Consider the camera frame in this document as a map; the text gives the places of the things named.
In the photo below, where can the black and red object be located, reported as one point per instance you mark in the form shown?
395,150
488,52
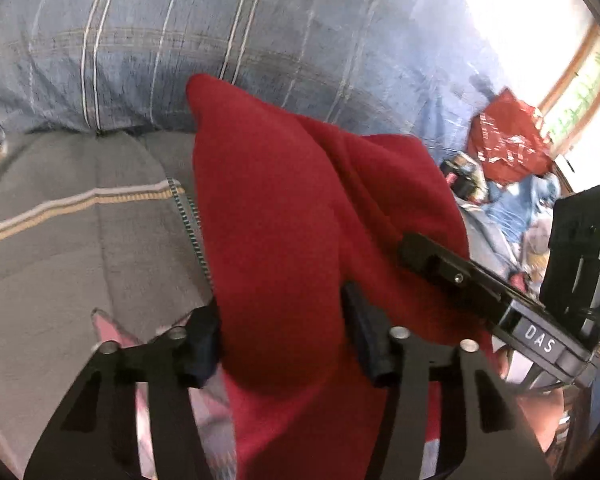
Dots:
462,177

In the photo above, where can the person's right hand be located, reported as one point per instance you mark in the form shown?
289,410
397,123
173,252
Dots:
540,412

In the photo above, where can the grey striped bed sheet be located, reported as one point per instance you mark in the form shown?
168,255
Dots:
70,250

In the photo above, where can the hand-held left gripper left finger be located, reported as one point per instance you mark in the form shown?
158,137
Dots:
202,345

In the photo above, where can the pile of blue clothes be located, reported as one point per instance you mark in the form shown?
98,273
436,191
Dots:
515,215

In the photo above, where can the red plastic bag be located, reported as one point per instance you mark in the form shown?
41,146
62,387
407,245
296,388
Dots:
510,140

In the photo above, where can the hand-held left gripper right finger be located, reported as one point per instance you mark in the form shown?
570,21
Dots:
367,332

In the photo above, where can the wooden window frame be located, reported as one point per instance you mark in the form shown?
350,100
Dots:
575,90

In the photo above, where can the pink and white cloth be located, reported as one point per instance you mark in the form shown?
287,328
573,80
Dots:
210,410

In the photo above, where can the blue plaid pillow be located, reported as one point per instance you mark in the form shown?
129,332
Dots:
220,40

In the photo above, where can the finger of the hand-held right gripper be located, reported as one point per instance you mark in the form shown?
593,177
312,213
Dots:
450,272

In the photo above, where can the red garment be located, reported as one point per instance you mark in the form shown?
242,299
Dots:
290,240

